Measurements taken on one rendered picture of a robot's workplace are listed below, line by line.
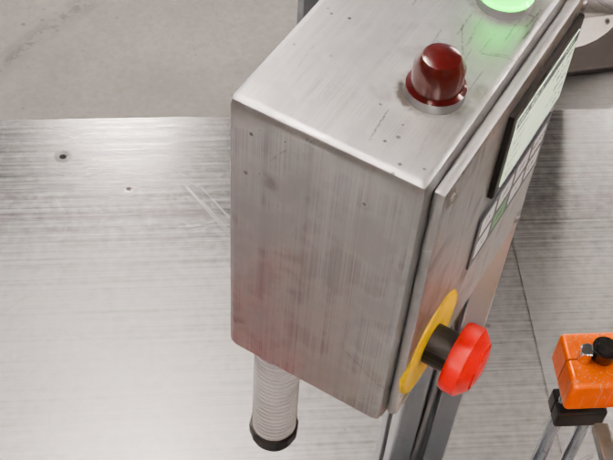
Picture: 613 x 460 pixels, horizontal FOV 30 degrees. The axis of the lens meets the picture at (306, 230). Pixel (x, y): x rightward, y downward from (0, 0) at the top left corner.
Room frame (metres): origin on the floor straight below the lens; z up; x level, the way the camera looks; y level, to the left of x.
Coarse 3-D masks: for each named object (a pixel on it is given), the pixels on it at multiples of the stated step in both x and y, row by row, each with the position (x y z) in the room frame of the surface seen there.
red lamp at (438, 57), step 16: (432, 48) 0.35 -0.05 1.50; (448, 48) 0.35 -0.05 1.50; (416, 64) 0.34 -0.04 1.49; (432, 64) 0.34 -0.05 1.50; (448, 64) 0.34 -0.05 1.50; (464, 64) 0.35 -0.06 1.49; (416, 80) 0.34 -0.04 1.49; (432, 80) 0.34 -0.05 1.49; (448, 80) 0.34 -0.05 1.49; (464, 80) 0.35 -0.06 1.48; (416, 96) 0.34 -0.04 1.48; (432, 96) 0.33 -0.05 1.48; (448, 96) 0.34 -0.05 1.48; (464, 96) 0.34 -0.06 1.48; (432, 112) 0.33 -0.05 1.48; (448, 112) 0.33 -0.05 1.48
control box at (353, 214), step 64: (320, 0) 0.40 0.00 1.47; (384, 0) 0.40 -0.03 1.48; (448, 0) 0.41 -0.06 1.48; (576, 0) 0.42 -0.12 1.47; (320, 64) 0.36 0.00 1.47; (384, 64) 0.36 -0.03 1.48; (512, 64) 0.37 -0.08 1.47; (256, 128) 0.33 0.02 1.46; (320, 128) 0.32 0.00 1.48; (384, 128) 0.32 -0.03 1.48; (448, 128) 0.33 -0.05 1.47; (256, 192) 0.33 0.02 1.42; (320, 192) 0.31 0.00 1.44; (384, 192) 0.30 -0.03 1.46; (448, 192) 0.30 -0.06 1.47; (256, 256) 0.33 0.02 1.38; (320, 256) 0.31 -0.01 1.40; (384, 256) 0.30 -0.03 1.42; (448, 256) 0.32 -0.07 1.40; (256, 320) 0.33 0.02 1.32; (320, 320) 0.31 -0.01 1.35; (384, 320) 0.29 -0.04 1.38; (448, 320) 0.34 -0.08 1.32; (320, 384) 0.31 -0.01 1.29; (384, 384) 0.29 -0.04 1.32
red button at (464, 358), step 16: (432, 336) 0.32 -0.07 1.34; (448, 336) 0.32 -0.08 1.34; (464, 336) 0.31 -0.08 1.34; (480, 336) 0.31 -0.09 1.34; (432, 352) 0.31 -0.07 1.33; (448, 352) 0.31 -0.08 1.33; (464, 352) 0.30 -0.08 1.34; (480, 352) 0.31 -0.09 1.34; (448, 368) 0.30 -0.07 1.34; (464, 368) 0.30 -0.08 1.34; (480, 368) 0.30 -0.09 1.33; (448, 384) 0.29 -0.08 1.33; (464, 384) 0.29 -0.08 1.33
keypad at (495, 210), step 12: (540, 132) 0.42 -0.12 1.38; (528, 144) 0.40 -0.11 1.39; (540, 144) 0.42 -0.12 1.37; (528, 156) 0.41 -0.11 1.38; (516, 168) 0.39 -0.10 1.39; (528, 168) 0.41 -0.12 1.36; (516, 180) 0.40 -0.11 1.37; (504, 192) 0.38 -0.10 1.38; (516, 192) 0.40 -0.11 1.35; (492, 204) 0.36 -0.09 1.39; (504, 204) 0.39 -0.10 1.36; (492, 216) 0.37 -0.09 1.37; (480, 228) 0.35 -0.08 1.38; (492, 228) 0.37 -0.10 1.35; (480, 240) 0.36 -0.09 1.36; (468, 264) 0.35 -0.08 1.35
